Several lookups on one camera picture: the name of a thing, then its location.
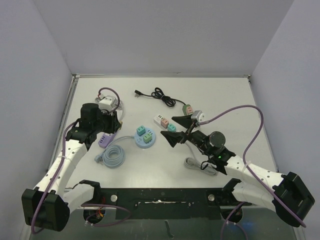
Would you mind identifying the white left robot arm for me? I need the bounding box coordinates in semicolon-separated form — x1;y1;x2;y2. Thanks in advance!
21;103;122;235

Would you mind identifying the grey cable bundle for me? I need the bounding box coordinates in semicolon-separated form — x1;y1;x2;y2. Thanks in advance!
94;96;126;121

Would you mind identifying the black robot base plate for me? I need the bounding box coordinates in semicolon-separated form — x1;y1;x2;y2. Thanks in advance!
93;188;239;220

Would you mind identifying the white USB power strip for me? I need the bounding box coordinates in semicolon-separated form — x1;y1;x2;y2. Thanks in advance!
153;114;177;132

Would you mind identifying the mint green charger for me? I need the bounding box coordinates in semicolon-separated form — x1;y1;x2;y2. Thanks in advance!
143;132;153;144

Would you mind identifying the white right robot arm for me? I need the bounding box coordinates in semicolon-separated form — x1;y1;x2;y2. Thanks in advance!
160;115;315;228

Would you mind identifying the white coiled strip cord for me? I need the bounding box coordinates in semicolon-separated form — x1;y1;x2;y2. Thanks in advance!
183;142;218;177

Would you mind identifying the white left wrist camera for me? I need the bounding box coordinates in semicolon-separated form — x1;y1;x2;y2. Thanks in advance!
97;95;118;112

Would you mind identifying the green power strip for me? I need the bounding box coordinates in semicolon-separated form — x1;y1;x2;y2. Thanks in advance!
182;104;194;116

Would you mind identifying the teal charger dark base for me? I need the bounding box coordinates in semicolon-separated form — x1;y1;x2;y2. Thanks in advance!
167;123;177;132

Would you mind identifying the pink brown charger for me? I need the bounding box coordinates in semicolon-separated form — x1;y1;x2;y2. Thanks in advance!
185;106;194;115

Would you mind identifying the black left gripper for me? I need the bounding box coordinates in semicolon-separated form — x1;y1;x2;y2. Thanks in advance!
93;107;120;134

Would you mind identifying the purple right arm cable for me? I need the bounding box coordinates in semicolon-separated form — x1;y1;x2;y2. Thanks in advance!
199;104;307;240

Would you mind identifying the coiled blue power cord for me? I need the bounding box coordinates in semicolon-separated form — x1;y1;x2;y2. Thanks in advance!
94;135;135;170

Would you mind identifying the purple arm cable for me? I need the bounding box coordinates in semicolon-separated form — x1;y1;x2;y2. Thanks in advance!
199;104;307;240
29;87;132;235

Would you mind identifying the black coiled power cord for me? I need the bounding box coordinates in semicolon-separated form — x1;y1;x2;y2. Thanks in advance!
134;86;187;109

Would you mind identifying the round blue power socket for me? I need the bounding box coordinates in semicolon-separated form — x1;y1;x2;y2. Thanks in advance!
134;125;156;149

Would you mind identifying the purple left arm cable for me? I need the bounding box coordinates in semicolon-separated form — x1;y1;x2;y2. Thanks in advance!
29;87;132;235

